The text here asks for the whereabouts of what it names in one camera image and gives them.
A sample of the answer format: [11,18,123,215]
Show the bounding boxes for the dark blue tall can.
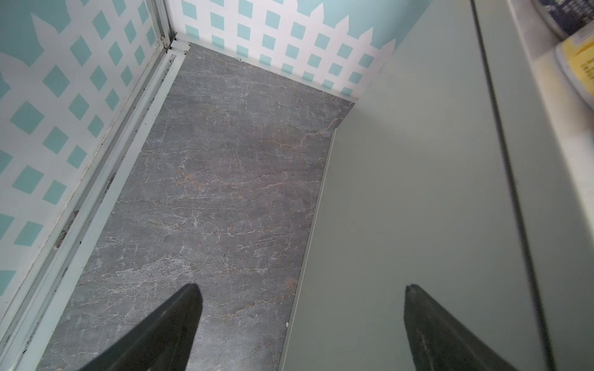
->
[532,0,593,40]

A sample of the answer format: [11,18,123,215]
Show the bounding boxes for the grey metal cabinet counter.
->
[280,1,593,370]

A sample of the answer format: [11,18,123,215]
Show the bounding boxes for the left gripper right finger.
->
[404,284,515,370]

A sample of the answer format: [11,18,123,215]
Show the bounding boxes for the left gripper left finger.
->
[82,284,203,370]

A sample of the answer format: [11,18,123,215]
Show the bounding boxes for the yellow can pull-tab lid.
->
[555,22,593,109]

